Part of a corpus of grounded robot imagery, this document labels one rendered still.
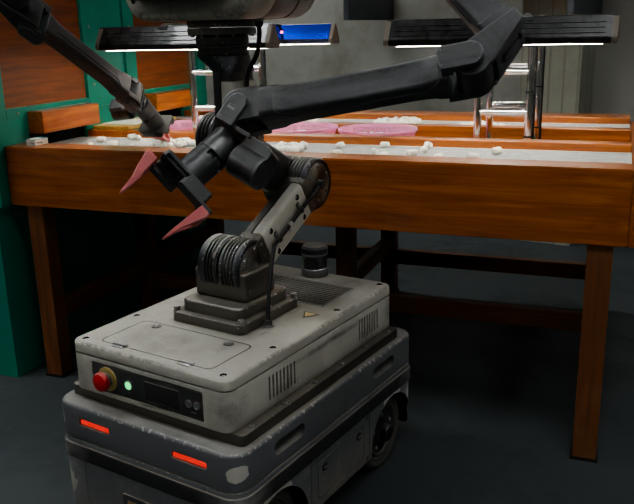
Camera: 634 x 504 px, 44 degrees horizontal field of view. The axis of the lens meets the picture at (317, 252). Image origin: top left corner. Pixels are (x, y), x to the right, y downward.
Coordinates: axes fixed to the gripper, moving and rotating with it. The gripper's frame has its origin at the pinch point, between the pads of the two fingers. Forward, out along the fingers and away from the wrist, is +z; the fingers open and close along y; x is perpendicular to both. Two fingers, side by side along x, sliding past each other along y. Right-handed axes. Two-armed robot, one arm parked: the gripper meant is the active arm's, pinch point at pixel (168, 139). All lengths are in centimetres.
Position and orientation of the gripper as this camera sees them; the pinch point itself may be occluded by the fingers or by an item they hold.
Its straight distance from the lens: 262.2
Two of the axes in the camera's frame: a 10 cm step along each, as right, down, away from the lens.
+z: 2.7, 4.3, 8.6
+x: -2.1, 9.0, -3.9
